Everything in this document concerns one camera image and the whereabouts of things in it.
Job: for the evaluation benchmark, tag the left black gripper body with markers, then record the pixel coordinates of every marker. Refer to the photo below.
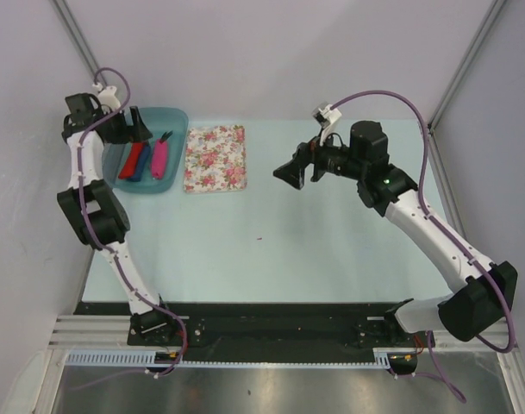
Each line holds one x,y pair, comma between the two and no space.
116,130

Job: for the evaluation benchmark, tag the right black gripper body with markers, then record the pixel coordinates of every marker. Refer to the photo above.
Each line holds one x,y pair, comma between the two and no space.
334,159

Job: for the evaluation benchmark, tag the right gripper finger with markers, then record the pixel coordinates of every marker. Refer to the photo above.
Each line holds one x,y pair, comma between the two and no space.
293,172
305,153

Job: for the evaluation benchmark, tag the black fork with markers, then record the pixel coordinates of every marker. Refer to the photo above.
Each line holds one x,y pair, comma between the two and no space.
165,136

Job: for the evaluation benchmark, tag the magenta paper napkin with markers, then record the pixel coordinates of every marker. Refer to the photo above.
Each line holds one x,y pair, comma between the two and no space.
159,158

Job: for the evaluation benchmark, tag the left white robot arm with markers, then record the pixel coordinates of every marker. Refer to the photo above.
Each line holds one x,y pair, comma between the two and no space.
98,218

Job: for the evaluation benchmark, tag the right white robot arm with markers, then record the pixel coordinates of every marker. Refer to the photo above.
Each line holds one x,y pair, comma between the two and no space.
481,290

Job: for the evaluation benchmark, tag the blue marker pen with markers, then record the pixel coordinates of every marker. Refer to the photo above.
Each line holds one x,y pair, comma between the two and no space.
140,164

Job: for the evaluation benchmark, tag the teal plastic bin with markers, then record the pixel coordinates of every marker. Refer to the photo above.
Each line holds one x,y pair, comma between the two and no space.
158,120

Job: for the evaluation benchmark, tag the red marker pen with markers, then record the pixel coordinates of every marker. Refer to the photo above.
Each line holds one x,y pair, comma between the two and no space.
129,166

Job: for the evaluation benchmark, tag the floral cloth mat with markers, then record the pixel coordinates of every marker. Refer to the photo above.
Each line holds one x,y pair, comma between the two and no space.
215,159

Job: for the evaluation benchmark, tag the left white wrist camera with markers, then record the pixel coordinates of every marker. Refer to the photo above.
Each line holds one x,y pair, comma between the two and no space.
107,95

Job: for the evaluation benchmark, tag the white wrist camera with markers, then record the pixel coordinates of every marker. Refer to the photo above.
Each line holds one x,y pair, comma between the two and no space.
327,116
107,95

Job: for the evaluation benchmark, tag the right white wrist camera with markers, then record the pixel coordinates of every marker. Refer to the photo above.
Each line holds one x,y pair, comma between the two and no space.
327,116

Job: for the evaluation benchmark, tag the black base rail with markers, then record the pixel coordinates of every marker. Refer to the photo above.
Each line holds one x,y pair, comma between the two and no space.
281,333

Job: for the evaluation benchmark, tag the aluminium frame rail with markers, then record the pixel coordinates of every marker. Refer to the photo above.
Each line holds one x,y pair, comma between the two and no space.
90,332

